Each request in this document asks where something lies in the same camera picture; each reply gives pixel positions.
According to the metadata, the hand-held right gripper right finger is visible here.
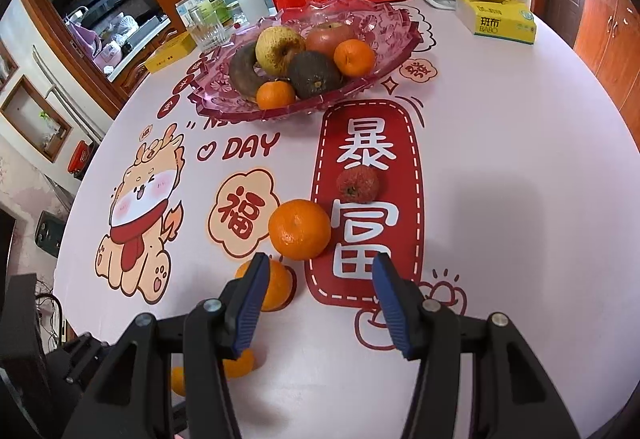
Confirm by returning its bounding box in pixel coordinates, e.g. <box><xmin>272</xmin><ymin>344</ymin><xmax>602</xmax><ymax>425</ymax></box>
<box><xmin>372</xmin><ymin>252</ymin><xmax>573</xmax><ymax>439</ymax></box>

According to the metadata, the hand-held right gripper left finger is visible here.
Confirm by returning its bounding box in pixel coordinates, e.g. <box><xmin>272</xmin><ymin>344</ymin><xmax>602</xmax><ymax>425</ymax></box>
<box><xmin>60</xmin><ymin>253</ymin><xmax>272</xmax><ymax>439</ymax></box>

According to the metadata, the small red lychee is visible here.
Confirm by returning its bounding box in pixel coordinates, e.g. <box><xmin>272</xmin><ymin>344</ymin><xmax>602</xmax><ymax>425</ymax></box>
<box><xmin>336</xmin><ymin>168</ymin><xmax>379</xmax><ymax>204</ymax></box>

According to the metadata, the dark overripe banana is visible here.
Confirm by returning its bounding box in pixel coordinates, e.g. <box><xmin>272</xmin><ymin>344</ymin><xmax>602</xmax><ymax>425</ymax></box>
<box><xmin>229</xmin><ymin>41</ymin><xmax>266</xmax><ymax>102</ymax></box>

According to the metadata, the dark green avocado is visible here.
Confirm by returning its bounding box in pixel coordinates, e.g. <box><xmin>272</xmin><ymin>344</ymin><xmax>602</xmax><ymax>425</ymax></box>
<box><xmin>287</xmin><ymin>50</ymin><xmax>345</xmax><ymax>100</ymax></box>

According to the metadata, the speckled yellow pear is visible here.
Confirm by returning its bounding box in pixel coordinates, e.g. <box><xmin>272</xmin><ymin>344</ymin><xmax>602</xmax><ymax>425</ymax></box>
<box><xmin>255</xmin><ymin>25</ymin><xmax>306</xmax><ymax>74</ymax></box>

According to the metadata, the yellow red apple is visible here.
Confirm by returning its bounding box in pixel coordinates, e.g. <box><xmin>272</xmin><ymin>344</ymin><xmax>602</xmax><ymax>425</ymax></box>
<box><xmin>305</xmin><ymin>21</ymin><xmax>354</xmax><ymax>60</ymax></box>

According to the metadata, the pink glass fruit bowl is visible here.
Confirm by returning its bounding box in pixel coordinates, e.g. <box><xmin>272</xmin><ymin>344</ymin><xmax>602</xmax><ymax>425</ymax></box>
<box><xmin>187</xmin><ymin>0</ymin><xmax>421</xmax><ymax>122</ymax></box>

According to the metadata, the printed pink tablecloth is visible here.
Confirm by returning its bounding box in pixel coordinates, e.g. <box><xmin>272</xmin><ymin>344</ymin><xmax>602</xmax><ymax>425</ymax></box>
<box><xmin>52</xmin><ymin>0</ymin><xmax>640</xmax><ymax>422</ymax></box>

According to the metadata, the flat yellow box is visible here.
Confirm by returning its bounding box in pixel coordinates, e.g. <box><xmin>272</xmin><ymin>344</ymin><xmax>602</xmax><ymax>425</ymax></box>
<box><xmin>144</xmin><ymin>31</ymin><xmax>197</xmax><ymax>72</ymax></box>

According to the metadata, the clear drinking glass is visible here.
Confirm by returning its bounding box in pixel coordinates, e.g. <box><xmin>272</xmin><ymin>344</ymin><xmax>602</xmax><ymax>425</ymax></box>
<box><xmin>190</xmin><ymin>9</ymin><xmax>224</xmax><ymax>51</ymax></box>

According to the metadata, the small white carton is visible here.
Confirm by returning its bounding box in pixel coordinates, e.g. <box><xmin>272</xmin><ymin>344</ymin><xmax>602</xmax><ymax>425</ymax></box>
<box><xmin>175</xmin><ymin>0</ymin><xmax>197</xmax><ymax>28</ymax></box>

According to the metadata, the white squeeze bottle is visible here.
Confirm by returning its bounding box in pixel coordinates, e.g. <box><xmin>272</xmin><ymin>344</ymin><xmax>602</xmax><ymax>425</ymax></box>
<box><xmin>233</xmin><ymin>0</ymin><xmax>271</xmax><ymax>23</ymax></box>

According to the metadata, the yellow green tissue box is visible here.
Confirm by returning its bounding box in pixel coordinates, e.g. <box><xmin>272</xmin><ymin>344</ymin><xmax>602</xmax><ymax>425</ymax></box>
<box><xmin>455</xmin><ymin>0</ymin><xmax>537</xmax><ymax>48</ymax></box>

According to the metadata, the wooden sideboard cabinet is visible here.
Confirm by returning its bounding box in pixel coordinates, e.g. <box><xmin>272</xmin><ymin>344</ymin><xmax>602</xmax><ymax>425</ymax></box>
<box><xmin>574</xmin><ymin>0</ymin><xmax>640</xmax><ymax>122</ymax></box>

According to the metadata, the wooden framed wall niche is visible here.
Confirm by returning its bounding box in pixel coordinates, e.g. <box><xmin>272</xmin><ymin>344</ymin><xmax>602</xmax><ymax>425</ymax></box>
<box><xmin>0</xmin><ymin>75</ymin><xmax>73</xmax><ymax>164</ymax></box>

